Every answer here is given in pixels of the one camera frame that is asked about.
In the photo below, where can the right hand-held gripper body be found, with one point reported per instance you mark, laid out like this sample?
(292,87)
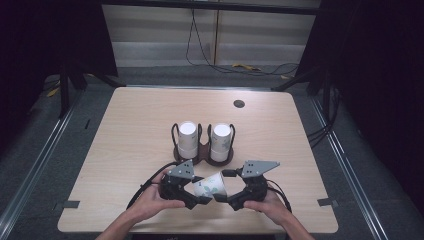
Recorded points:
(255,186)

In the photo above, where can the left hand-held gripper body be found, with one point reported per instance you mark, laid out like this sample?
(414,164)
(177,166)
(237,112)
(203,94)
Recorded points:
(178,181)

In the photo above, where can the single leaf-print paper cup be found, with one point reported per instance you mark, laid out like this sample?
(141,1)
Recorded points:
(210,188)

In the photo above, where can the wooden cup holder black rods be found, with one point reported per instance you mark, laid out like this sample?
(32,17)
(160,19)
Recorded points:
(204,152)

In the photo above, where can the stack of white paper cups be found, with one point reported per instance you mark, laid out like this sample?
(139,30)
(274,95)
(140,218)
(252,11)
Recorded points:
(187,140)
(221,142)

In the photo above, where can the person's right hand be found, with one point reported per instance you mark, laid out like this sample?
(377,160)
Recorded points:
(270,208)

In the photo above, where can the person's left hand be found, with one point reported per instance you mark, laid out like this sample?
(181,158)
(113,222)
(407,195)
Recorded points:
(150,200)

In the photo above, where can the dark round table grommet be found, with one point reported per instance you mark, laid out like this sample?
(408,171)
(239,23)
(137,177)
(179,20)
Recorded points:
(239,103)

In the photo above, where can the grey tape strip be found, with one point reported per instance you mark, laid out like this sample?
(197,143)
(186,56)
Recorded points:
(70,204)
(326,201)

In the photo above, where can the yellow tape scrap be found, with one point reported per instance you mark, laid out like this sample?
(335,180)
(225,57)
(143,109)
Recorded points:
(53,91)
(246,67)

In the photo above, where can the black metal stand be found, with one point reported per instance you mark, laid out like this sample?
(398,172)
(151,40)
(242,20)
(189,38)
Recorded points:
(320,83)
(64,93)

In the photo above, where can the black horizontal bar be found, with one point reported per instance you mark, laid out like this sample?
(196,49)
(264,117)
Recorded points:
(213,6)

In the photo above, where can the black curtain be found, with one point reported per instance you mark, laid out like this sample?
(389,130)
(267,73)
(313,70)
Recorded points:
(376,66)
(50,33)

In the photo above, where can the metal floor rail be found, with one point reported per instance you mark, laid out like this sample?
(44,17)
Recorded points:
(346,156)
(33,173)

